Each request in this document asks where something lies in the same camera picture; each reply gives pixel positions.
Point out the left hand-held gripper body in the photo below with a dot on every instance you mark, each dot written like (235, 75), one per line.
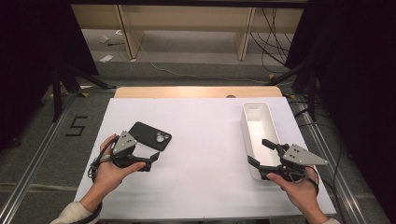
(124, 143)

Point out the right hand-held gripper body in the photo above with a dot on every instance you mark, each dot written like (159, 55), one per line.
(299, 157)

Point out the white plastic box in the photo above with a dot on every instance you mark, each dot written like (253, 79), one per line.
(260, 124)

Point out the person's right hand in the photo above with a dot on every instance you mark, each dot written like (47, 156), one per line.
(299, 193)

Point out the white board sheet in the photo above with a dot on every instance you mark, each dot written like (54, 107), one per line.
(202, 140)

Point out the black metal stand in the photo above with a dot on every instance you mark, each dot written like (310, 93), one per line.
(312, 93)
(56, 93)

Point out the white paper scrap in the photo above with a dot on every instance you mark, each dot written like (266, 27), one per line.
(104, 39)
(106, 58)

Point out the black curtain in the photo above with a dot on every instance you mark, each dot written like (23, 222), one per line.
(358, 77)
(31, 62)

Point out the wooden shelf unit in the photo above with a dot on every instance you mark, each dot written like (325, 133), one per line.
(186, 21)

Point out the aluminium rail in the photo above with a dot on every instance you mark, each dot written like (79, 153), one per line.
(34, 161)
(330, 161)

